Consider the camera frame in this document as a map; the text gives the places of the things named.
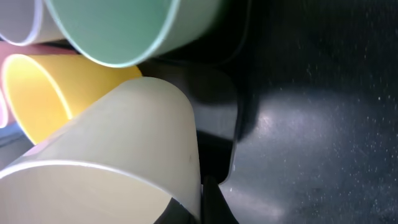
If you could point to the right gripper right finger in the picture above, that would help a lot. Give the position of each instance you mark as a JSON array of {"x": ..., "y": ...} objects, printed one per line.
[{"x": 217, "y": 208}]

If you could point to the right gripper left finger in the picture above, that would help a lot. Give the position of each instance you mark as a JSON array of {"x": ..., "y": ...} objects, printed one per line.
[{"x": 180, "y": 214}]

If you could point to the white cup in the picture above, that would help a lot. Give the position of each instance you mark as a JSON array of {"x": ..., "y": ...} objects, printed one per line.
[{"x": 124, "y": 140}]

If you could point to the yellow cup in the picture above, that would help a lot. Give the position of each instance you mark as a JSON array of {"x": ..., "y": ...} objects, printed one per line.
[{"x": 46, "y": 93}]

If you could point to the pink cup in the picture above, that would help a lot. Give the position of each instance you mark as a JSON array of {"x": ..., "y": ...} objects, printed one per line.
[{"x": 31, "y": 49}]

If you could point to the black tray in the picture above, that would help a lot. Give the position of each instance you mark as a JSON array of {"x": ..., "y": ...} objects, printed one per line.
[{"x": 214, "y": 124}]

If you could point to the green cup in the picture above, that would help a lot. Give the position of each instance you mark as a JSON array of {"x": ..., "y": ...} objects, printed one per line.
[{"x": 118, "y": 28}]

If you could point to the grey cup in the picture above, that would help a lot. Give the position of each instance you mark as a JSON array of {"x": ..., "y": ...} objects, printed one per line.
[{"x": 18, "y": 21}]

